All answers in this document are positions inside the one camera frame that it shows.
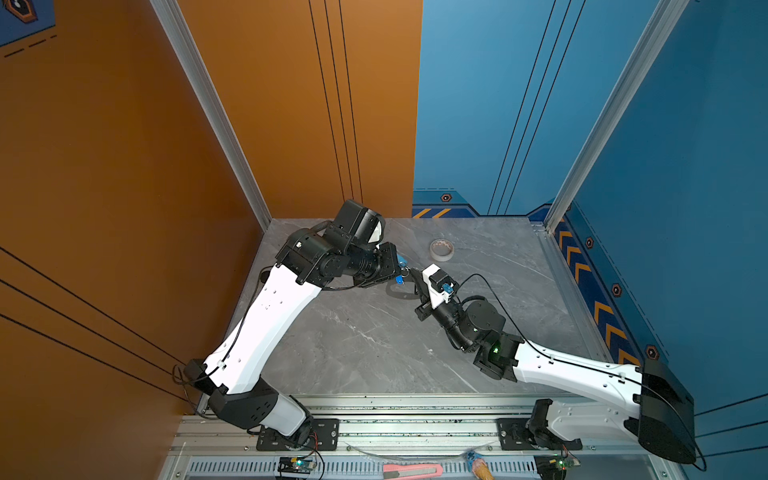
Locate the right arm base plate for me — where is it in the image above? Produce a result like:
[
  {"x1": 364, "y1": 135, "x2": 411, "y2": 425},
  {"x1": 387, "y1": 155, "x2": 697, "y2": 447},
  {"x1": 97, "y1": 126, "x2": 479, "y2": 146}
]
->
[{"x1": 496, "y1": 418, "x2": 583, "y2": 452}]

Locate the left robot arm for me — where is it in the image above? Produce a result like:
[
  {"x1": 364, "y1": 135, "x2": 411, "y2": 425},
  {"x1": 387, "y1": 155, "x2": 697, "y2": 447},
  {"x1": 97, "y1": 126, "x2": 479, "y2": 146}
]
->
[{"x1": 182, "y1": 200, "x2": 400, "y2": 446}]

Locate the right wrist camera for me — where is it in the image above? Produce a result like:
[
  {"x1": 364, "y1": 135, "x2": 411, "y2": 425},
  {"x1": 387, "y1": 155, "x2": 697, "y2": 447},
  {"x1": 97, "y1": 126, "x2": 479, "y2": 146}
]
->
[{"x1": 422, "y1": 264, "x2": 457, "y2": 309}]

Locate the left circuit board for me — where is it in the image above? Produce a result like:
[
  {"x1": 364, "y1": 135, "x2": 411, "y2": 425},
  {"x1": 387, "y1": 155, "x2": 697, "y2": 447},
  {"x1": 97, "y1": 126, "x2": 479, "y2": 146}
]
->
[{"x1": 276, "y1": 456, "x2": 318, "y2": 479}]

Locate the masking tape roll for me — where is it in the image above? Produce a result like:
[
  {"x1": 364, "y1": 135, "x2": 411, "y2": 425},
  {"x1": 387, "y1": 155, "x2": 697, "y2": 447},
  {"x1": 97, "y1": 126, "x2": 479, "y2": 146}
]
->
[{"x1": 429, "y1": 238, "x2": 455, "y2": 262}]

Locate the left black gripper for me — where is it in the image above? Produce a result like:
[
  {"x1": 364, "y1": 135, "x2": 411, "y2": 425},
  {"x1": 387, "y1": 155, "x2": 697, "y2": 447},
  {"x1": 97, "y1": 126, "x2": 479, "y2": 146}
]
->
[{"x1": 343, "y1": 240, "x2": 402, "y2": 286}]

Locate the toy ice cream cone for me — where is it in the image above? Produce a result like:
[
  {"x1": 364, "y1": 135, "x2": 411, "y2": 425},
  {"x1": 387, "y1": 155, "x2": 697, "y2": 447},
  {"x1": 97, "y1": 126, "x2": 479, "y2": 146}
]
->
[{"x1": 465, "y1": 450, "x2": 495, "y2": 480}]

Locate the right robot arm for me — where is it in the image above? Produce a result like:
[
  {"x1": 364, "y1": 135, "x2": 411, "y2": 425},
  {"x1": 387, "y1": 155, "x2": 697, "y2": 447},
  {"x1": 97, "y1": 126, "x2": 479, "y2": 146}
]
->
[{"x1": 404, "y1": 265, "x2": 706, "y2": 470}]

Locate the circuit board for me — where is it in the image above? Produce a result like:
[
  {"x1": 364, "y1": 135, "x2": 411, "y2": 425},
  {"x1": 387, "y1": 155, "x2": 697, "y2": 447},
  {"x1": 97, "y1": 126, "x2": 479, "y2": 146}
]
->
[
  {"x1": 276, "y1": 456, "x2": 318, "y2": 479},
  {"x1": 534, "y1": 456, "x2": 580, "y2": 480}
]

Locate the pink utility knife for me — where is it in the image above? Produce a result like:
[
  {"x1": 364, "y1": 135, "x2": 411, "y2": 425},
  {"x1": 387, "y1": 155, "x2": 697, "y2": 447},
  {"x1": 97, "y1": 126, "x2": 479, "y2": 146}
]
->
[{"x1": 382, "y1": 463, "x2": 444, "y2": 480}]

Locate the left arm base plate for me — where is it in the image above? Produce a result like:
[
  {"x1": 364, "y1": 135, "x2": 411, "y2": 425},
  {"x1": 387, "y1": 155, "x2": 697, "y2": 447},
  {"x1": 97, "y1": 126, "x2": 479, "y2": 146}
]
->
[{"x1": 256, "y1": 418, "x2": 340, "y2": 453}]

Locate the right circuit board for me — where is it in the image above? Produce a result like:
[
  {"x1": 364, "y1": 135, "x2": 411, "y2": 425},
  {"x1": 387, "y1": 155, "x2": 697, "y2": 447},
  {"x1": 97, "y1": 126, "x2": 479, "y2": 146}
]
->
[{"x1": 534, "y1": 456, "x2": 580, "y2": 480}]

